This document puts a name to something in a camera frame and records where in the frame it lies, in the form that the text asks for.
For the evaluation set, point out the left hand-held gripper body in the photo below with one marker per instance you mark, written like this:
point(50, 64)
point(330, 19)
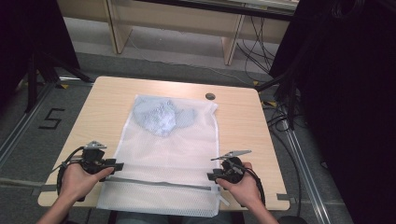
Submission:
point(93, 160)

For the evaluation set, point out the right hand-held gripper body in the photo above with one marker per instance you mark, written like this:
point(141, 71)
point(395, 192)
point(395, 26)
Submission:
point(233, 171)

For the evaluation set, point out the person's right hand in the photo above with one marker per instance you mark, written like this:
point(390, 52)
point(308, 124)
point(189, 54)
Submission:
point(243, 189)

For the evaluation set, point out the person's left hand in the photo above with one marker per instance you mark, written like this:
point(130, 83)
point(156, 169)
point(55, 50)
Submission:
point(77, 183)

